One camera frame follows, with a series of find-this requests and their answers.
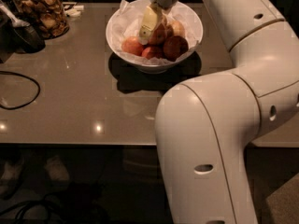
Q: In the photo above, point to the right back yellowish apple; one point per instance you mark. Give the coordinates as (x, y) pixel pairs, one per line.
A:
(175, 28)

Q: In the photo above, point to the glass jar of dried chips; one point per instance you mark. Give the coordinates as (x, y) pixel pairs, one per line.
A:
(47, 16)

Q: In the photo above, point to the white shoe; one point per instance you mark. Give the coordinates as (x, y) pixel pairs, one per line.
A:
(57, 173)
(11, 177)

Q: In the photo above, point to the white ceramic bowl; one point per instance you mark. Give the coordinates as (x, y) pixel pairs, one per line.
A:
(124, 19)

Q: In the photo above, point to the small white item behind jar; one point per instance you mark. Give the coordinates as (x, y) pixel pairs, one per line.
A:
(73, 10)

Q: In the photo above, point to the silver spoon handle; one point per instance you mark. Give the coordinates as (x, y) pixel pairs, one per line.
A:
(16, 23)

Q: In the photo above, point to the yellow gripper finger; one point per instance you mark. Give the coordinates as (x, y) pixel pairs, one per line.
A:
(151, 20)

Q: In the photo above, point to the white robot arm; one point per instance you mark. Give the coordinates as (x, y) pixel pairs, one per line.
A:
(203, 124)

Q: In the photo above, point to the right white shoe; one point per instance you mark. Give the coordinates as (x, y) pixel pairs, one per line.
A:
(57, 173)

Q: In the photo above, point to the black appliance at left edge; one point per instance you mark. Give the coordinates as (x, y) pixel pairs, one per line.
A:
(7, 44)

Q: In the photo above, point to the white paper bowl liner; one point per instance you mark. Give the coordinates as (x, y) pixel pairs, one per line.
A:
(129, 24)

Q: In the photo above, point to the black round scoop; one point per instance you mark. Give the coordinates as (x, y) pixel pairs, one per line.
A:
(28, 39)

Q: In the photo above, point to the left white shoe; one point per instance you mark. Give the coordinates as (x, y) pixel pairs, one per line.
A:
(11, 177)

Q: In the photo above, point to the red apple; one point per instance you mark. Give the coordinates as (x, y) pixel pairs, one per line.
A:
(174, 47)
(152, 52)
(158, 36)
(132, 45)

